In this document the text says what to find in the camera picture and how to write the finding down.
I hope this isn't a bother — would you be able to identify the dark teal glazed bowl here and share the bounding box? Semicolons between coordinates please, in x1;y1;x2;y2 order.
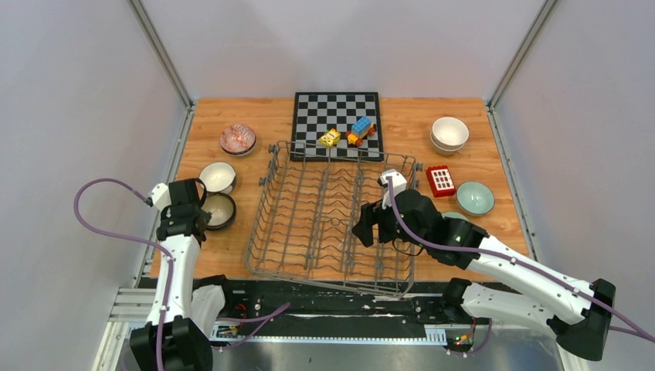
207;196;238;232

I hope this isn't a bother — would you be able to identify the teal white dotted bowl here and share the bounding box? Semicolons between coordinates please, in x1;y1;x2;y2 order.
199;162;237;195

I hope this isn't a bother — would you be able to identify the blue orange toy truck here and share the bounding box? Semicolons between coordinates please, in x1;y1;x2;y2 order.
346;116;376;147

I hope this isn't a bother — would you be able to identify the grey wire dish rack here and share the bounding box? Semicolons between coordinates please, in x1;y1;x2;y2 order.
244;141;422;298

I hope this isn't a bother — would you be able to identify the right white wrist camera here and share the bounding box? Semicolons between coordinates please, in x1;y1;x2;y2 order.
378;169;407;209

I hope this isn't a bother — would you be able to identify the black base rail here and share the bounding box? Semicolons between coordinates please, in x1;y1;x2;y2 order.
214;280;488;340

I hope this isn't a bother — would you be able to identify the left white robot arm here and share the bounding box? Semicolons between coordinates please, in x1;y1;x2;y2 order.
129;178;237;370

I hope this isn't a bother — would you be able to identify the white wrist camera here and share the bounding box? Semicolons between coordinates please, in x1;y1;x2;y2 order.
378;169;407;209
146;183;171;211

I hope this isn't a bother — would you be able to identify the light blue striped bowl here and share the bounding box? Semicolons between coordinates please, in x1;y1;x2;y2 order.
455;181;495;216

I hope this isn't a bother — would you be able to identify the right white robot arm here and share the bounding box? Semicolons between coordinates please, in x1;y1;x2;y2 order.
351;189;616;361

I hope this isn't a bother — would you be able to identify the beige floral bowl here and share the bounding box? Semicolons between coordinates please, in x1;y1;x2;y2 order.
430;137;463;157

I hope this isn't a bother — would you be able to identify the red toy block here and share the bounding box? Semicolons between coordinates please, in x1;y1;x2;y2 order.
426;165;456;198

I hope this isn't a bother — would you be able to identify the black white checkerboard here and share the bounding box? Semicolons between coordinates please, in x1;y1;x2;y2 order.
290;92;384;162

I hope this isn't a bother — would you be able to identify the blue zigzag bowl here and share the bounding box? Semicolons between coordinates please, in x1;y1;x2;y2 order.
219;124;256;152

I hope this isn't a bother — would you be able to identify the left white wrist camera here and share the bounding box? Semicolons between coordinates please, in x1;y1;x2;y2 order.
146;183;171;211

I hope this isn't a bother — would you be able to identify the black patterned bowl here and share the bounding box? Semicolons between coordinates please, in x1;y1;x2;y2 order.
202;193;236;227

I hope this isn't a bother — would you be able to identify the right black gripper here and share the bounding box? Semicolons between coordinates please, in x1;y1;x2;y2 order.
351;199;428;249

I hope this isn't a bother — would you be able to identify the yellow toy car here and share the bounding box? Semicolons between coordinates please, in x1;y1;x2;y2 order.
318;128;341;148

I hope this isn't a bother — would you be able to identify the mint green bowl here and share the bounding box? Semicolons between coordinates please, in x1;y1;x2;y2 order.
441;211;469;221

